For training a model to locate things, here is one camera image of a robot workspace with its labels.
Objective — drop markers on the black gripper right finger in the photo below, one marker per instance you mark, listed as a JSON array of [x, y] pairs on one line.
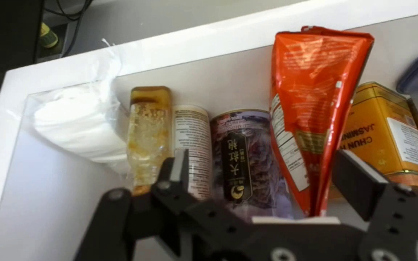
[[402, 222]]

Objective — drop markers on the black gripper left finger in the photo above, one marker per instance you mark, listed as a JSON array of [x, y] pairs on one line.
[[115, 218]]

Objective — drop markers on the orange Tim Hortons packet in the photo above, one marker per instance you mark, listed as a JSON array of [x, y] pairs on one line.
[[311, 96]]

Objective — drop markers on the yellow tea tin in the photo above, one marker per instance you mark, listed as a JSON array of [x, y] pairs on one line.
[[383, 135]]

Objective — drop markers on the amber honey jar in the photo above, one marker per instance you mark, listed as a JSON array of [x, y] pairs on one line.
[[148, 131]]

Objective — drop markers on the white plastic bag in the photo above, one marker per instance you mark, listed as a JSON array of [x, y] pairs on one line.
[[78, 125]]

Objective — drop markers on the red lidded labelled jar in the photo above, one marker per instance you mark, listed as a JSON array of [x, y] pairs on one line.
[[194, 139]]

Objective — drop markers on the small yellow black device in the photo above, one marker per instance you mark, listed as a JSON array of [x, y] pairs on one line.
[[48, 36]]

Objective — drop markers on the white wall shelf unit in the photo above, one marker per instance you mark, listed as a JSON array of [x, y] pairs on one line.
[[49, 203]]

